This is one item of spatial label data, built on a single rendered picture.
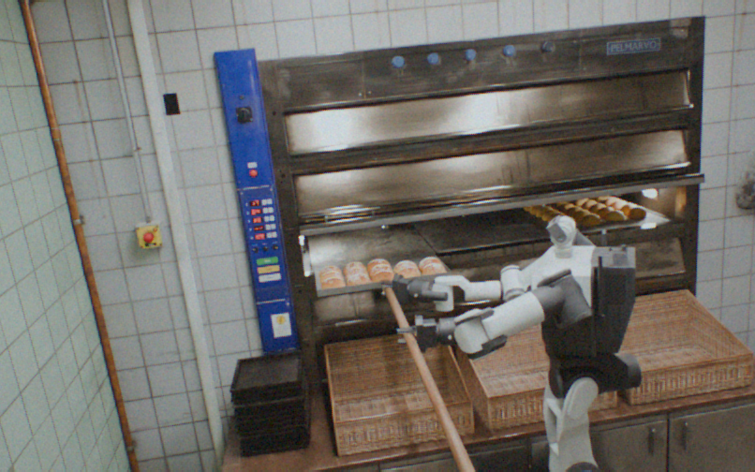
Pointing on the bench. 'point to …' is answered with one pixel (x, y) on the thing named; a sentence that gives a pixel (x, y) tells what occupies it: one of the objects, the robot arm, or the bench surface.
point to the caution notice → (281, 325)
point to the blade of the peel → (379, 281)
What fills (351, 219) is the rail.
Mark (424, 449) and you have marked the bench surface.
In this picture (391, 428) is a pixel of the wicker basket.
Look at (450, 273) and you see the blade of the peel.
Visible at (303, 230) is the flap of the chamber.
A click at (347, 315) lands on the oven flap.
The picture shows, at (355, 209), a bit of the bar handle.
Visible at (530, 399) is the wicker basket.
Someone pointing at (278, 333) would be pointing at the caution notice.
